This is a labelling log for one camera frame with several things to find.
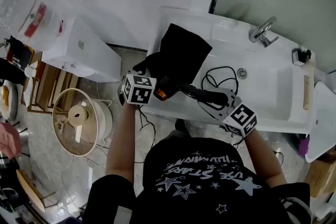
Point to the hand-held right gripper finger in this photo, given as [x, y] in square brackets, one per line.
[214, 111]
[229, 93]

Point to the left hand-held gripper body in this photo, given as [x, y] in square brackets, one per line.
[139, 90]

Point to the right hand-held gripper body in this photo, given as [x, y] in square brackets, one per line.
[241, 119]

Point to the black cloth bag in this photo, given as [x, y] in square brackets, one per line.
[181, 55]

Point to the person's left forearm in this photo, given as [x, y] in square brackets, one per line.
[120, 144]

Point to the person's right forearm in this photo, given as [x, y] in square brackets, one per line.
[262, 160]

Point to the metal sink drain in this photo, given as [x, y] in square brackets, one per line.
[241, 73]

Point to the white sink vanity cabinet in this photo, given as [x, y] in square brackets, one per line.
[262, 102]

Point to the person's left black shoe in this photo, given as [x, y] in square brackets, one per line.
[181, 127]

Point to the white water dispenser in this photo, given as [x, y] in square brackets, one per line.
[86, 55]

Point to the beige round drum fan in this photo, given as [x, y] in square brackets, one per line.
[78, 115]

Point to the chrome faucet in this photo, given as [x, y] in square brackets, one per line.
[260, 32]

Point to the purple item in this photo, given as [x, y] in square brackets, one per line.
[304, 147]

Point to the wooden comb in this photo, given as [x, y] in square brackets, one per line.
[306, 91]

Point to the person's black printed t-shirt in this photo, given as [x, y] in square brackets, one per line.
[204, 186]

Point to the black pump soap dispenser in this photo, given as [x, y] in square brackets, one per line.
[299, 57]

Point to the white bathtub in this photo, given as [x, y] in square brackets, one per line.
[324, 118]

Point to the wooden shelf rack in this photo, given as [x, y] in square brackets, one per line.
[47, 86]

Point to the brown cardboard box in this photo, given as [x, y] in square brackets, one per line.
[321, 175]

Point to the clear water dispenser bottle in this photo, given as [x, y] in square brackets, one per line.
[31, 13]

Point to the white plate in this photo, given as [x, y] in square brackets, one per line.
[9, 102]

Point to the wooden stool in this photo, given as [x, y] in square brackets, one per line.
[30, 189]

